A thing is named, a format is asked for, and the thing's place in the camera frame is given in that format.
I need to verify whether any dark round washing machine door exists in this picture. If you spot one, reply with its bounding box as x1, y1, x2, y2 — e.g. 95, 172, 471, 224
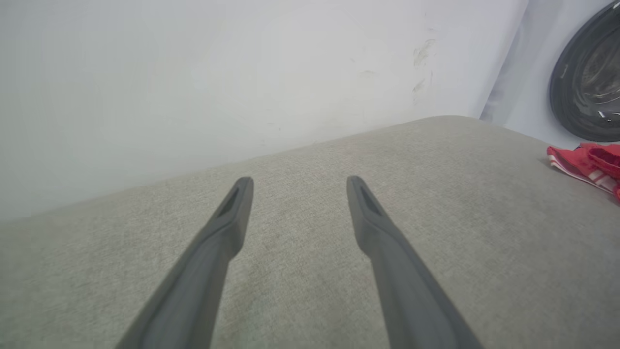
549, 0, 620, 143

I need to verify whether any white washing machine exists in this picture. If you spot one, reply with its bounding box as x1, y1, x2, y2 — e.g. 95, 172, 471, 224
480, 0, 620, 151

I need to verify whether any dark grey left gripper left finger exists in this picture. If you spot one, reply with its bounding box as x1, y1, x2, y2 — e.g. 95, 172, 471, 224
115, 176, 254, 349

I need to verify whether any red and white basketball jersey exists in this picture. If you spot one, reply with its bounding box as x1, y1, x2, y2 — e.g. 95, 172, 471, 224
547, 142, 620, 202

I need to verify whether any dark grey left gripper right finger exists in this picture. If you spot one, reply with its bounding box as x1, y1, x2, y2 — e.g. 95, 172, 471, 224
346, 175, 486, 349

